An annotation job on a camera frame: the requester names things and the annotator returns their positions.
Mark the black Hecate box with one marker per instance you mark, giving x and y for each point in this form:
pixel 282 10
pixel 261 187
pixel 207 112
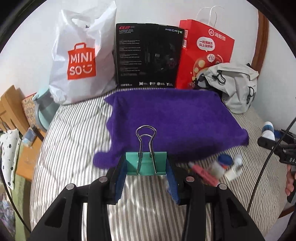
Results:
pixel 147 55

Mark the floral pillow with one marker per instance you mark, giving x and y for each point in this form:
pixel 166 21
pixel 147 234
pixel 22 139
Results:
pixel 10 145

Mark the purple towel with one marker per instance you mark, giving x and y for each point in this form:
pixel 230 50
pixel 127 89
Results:
pixel 188 124

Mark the red paper bag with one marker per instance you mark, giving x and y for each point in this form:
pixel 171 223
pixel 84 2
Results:
pixel 203 47

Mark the wooden nightstand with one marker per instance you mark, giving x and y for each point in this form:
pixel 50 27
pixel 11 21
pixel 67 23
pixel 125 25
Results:
pixel 27 160

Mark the white USB charger plug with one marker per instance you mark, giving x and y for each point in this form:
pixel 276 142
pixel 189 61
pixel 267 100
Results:
pixel 236 169

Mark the blue cap bottle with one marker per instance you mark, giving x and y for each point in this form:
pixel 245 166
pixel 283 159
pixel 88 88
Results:
pixel 225 160

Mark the green binder clip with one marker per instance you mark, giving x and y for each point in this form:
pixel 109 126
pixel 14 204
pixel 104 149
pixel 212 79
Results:
pixel 146 163

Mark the wooden door frame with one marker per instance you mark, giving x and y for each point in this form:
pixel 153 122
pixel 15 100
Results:
pixel 261 42

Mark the grey Nike waist bag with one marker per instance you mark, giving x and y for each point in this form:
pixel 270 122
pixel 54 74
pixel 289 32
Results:
pixel 236 84

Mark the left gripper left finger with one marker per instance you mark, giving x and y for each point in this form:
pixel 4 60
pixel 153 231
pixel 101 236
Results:
pixel 116 181

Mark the white Miniso plastic bag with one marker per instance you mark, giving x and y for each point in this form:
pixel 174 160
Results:
pixel 83 63

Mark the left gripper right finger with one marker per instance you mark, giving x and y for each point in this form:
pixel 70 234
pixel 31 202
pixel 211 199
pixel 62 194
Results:
pixel 174 176

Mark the pink tube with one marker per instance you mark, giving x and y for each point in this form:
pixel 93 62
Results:
pixel 206 176

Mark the white blue cylinder bottle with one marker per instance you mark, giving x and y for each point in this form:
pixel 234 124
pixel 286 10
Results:
pixel 268 131

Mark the right hand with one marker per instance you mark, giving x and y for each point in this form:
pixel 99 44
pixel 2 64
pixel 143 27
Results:
pixel 289 188

